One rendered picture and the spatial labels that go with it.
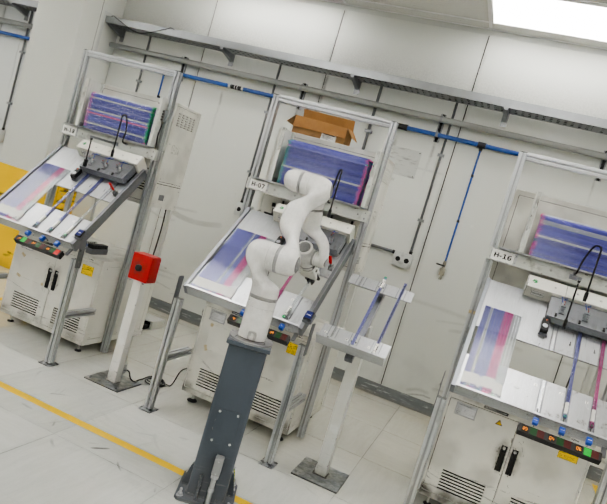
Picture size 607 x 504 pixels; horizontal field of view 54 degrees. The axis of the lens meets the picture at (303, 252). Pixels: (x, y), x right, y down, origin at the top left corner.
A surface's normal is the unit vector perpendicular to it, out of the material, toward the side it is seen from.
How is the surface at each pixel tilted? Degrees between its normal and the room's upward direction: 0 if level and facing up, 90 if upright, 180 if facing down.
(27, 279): 90
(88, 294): 90
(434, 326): 90
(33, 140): 90
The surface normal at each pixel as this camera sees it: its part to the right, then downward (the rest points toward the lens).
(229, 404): 0.00, 0.08
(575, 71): -0.33, -0.02
